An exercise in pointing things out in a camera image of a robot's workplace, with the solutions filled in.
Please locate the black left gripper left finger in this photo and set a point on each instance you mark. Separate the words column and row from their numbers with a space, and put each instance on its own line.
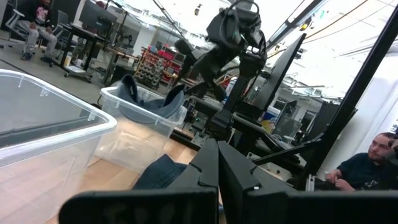
column 199, row 186

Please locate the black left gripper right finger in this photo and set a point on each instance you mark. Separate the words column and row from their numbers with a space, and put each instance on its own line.
column 248, row 193

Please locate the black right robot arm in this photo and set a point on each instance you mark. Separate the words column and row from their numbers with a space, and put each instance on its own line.
column 245, row 71

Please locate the shelf with red bins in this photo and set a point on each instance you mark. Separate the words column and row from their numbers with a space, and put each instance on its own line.
column 155, row 67

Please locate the yellow and blue box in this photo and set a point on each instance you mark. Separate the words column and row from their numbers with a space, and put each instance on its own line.
column 269, row 121

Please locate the clear plastic bin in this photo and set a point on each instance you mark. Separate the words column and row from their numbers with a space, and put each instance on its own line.
column 46, row 149
column 133, row 146

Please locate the person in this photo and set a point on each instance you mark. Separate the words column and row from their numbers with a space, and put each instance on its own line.
column 38, row 31
column 360, row 171

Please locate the black office desk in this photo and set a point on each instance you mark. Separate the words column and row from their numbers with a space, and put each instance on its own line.
column 87, row 34

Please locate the black desk monitor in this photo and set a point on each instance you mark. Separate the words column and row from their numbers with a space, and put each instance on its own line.
column 96, row 15

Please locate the white office chair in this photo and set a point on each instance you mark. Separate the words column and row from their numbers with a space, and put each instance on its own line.
column 14, row 21

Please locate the black diagonal frame brace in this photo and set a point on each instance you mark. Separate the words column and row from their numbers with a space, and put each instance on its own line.
column 289, row 152

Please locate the black aluminium frame post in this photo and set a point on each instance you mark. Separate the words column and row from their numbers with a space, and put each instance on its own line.
column 351, row 99

